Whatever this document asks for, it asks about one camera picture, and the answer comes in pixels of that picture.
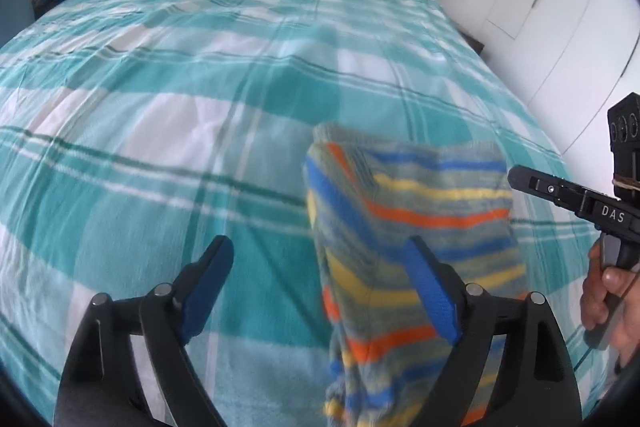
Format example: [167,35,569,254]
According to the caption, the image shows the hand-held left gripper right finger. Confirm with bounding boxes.
[402,234,583,427]

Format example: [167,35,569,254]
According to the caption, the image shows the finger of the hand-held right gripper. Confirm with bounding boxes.
[507,165,587,214]

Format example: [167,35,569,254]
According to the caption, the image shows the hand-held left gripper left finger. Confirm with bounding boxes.
[52,234,236,427]

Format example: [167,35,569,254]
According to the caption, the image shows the striped knitted sweater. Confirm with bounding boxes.
[303,122,531,427]

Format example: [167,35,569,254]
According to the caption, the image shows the person's right hand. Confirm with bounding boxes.
[580,237,640,370]

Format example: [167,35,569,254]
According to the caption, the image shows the white wardrobe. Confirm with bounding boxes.
[435,0,640,208]

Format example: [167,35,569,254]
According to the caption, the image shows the teal plaid blanket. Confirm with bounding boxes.
[0,0,613,427]

